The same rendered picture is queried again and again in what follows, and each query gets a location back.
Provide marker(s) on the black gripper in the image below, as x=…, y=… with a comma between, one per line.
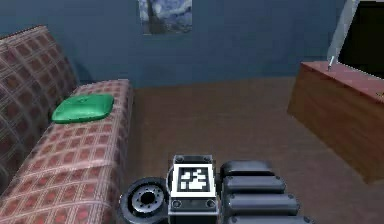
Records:
x=144, y=200

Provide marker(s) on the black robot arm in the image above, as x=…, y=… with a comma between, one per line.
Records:
x=240, y=196

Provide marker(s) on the red checked sofa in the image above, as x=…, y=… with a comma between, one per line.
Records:
x=66, y=156

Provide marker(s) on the green cushion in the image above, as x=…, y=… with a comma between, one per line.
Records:
x=83, y=107

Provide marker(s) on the brown wooden cabinet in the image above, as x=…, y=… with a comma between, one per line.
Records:
x=340, y=116

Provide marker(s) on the black television set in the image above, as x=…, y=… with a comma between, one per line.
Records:
x=361, y=33

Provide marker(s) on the blue framed wall painting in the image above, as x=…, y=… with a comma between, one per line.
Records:
x=165, y=16

